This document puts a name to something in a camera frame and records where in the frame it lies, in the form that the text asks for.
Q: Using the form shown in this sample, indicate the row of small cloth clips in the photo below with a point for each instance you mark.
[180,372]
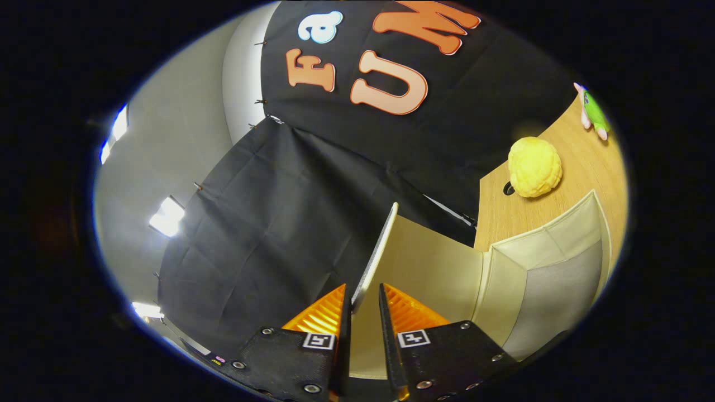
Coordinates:
[261,101]

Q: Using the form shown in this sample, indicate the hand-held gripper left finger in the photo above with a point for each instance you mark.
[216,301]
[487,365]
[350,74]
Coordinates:
[344,346]

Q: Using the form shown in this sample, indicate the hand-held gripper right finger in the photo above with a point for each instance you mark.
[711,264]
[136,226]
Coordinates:
[388,346]

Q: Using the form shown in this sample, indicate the narrow ceiling light panel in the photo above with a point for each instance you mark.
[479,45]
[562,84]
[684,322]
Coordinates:
[146,309]
[166,216]

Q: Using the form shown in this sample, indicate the black backdrop cloth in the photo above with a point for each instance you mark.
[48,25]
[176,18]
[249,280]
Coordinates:
[268,223]

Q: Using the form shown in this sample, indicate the green and pink plush toy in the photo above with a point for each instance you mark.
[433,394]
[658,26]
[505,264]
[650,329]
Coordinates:
[595,111]

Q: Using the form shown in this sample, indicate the wide ceiling light panel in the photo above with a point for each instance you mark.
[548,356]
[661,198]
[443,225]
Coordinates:
[118,125]

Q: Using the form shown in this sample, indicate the beige fabric storage box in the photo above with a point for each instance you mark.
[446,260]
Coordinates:
[435,262]

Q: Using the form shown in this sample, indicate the yellow plush bun toy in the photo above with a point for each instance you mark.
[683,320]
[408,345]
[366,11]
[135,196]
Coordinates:
[533,167]

